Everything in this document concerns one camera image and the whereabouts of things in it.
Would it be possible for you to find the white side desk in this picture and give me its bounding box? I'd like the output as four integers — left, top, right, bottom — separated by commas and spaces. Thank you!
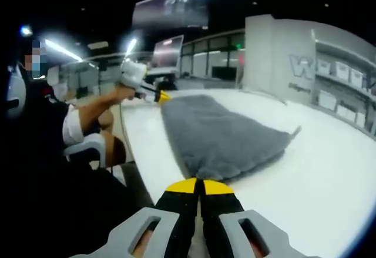
145, 65, 179, 86

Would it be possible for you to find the large hanging monitor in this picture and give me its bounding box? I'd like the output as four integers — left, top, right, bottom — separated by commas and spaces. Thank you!
132, 0, 210, 31

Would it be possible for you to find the white office chair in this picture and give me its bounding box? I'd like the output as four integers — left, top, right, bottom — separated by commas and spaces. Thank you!
62, 133, 108, 170

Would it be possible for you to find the ceiling light strip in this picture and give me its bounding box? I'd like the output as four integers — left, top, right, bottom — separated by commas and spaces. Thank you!
124, 37, 139, 62
43, 38, 85, 64

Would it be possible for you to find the small black monitor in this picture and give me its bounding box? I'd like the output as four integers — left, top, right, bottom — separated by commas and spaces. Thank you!
211, 66, 236, 79

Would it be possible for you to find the grey towel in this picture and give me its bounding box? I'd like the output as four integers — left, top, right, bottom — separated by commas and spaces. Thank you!
160, 93, 303, 183

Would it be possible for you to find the person's dark clothed torso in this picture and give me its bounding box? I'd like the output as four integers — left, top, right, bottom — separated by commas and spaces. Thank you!
0, 63, 155, 258

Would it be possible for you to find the white chest-worn device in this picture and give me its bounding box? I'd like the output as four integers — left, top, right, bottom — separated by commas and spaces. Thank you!
5, 63, 28, 118

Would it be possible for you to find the grey metal shelving unit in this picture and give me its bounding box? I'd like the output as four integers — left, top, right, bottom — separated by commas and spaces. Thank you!
309, 28, 376, 139

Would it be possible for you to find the person's left hand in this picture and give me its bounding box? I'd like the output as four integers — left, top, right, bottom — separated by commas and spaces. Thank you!
112, 82, 136, 102

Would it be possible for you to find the silver framed desk monitor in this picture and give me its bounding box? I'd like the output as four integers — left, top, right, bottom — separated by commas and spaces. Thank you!
152, 34, 185, 71

